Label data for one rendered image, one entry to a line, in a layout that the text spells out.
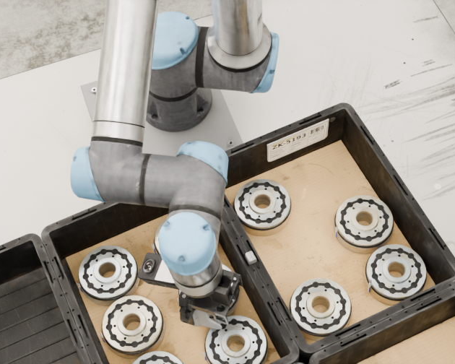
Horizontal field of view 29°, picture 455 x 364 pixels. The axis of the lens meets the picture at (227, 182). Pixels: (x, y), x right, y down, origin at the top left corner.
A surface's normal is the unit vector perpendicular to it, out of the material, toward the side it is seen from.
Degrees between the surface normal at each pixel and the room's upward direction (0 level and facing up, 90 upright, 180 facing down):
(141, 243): 0
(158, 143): 3
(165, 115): 75
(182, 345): 0
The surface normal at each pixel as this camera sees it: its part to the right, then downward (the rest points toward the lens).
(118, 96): 0.00, -0.04
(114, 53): -0.32, -0.08
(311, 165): -0.04, -0.51
